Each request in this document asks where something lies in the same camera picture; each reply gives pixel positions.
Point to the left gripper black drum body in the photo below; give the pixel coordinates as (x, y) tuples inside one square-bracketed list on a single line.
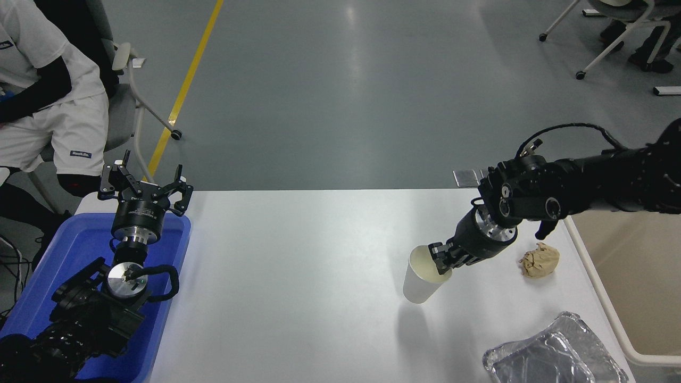
[(139, 210)]

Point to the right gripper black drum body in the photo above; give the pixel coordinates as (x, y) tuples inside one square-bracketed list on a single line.
[(479, 242)]

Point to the white paper cup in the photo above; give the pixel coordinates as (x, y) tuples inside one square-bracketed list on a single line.
[(417, 290)]

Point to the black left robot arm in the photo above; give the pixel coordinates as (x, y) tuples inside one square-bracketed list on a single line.
[(90, 319)]

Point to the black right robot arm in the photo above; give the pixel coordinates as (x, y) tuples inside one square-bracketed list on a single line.
[(585, 181)]

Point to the person's forearm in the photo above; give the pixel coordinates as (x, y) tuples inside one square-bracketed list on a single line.
[(37, 93)]

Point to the grey black office chair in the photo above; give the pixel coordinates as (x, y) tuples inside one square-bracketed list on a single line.
[(119, 117)]

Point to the crumpled tan paper ball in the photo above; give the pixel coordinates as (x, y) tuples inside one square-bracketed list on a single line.
[(540, 261)]

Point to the metal floor plate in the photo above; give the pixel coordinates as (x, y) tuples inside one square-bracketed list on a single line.
[(466, 178)]

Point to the blue plastic tray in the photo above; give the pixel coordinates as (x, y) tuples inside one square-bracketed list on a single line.
[(80, 244)]

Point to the person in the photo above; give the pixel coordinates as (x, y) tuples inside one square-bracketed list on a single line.
[(659, 42), (53, 127)]

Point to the white paper scrap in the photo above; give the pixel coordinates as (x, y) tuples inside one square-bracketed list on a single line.
[(139, 63)]

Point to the silver foil tray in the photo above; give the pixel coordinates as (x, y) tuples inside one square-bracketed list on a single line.
[(548, 356)]

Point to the large pale bin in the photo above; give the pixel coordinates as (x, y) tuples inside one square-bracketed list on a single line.
[(638, 276)]

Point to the white floor bar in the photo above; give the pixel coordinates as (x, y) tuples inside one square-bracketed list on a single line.
[(593, 13), (667, 90)]

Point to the white frame wheeled chair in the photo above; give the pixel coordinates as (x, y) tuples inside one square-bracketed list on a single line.
[(620, 11)]

